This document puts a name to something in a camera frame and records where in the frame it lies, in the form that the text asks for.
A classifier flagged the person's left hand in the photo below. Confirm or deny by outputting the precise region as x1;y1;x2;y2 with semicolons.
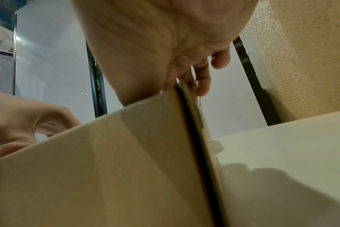
0;89;83;159

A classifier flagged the person's right hand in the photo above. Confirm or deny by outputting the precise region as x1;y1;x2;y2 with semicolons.
70;0;259;107

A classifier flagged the brown cardboard box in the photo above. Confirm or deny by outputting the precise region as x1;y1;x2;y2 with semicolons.
0;82;233;227

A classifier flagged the black window frame bar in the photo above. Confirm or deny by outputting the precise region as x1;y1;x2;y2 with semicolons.
232;36;282;127
86;45;108;119

